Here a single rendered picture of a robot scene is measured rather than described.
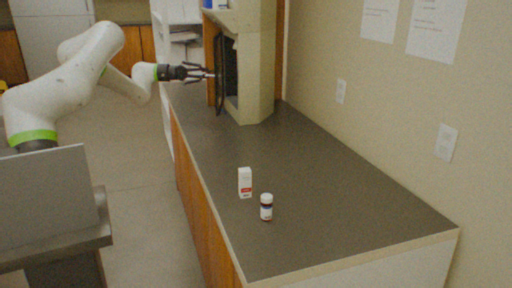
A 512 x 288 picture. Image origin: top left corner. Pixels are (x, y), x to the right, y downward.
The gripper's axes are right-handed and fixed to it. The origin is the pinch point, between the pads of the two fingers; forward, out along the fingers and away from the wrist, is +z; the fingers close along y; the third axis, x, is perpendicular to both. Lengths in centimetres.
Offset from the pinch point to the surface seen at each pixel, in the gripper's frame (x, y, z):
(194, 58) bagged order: 113, -15, -28
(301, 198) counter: -76, -26, 42
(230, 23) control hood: -9.6, 25.6, 12.8
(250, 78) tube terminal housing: -6.4, -1.2, 21.5
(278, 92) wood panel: 39, -22, 38
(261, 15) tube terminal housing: -3.6, 28.7, 26.8
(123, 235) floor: 16, -120, -69
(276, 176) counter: -61, -26, 34
